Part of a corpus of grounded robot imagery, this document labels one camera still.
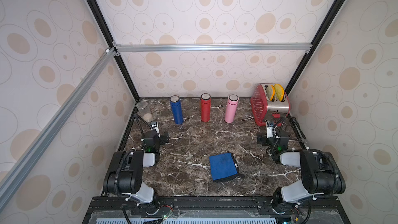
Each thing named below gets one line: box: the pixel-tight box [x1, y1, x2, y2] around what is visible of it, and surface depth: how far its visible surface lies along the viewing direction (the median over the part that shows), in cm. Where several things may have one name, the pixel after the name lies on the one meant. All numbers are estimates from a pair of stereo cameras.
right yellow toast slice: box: [274, 83, 285, 102], surface depth 99 cm
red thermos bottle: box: [200, 92, 212, 123], surface depth 96 cm
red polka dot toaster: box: [250, 82, 291, 127], surface depth 98 cm
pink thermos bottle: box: [224, 93, 239, 124], surface depth 96 cm
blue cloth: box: [208, 152, 240, 183], surface depth 87 cm
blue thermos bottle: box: [169, 94, 184, 125], surface depth 97 cm
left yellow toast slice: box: [264, 84, 276, 102], surface depth 99 cm
